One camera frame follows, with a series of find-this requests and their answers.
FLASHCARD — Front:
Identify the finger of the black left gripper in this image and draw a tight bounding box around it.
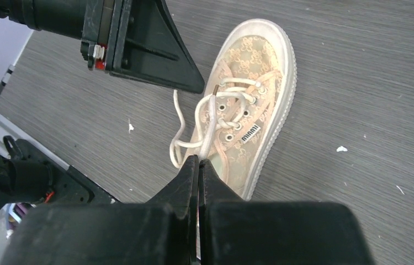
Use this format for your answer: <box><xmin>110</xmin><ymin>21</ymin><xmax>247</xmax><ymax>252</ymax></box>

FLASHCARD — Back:
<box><xmin>108</xmin><ymin>0</ymin><xmax>205</xmax><ymax>94</ymax></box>

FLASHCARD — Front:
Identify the aluminium front rail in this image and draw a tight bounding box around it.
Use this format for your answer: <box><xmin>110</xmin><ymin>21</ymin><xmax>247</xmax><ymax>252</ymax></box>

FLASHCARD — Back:
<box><xmin>0</xmin><ymin>93</ymin><xmax>72</xmax><ymax>173</ymax></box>

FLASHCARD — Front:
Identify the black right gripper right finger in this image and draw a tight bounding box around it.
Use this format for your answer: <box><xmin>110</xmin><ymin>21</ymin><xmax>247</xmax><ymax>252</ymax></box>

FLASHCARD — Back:
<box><xmin>199</xmin><ymin>160</ymin><xmax>375</xmax><ymax>264</ymax></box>

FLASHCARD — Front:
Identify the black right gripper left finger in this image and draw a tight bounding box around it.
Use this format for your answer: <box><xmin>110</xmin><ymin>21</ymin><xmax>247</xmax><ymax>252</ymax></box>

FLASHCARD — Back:
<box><xmin>1</xmin><ymin>155</ymin><xmax>199</xmax><ymax>264</ymax></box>

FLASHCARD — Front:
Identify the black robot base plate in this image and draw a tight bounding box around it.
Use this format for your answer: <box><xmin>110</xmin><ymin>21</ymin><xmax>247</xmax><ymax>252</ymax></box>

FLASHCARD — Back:
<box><xmin>3</xmin><ymin>135</ymin><xmax>120</xmax><ymax>204</ymax></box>

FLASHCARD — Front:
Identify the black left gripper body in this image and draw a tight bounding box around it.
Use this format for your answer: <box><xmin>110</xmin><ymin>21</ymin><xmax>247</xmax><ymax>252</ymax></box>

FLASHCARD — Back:
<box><xmin>0</xmin><ymin>1</ymin><xmax>127</xmax><ymax>72</ymax></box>

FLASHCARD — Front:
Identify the beige sneaker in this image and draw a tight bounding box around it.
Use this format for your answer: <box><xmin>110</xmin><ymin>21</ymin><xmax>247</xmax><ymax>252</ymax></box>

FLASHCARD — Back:
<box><xmin>169</xmin><ymin>19</ymin><xmax>297</xmax><ymax>200</ymax></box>

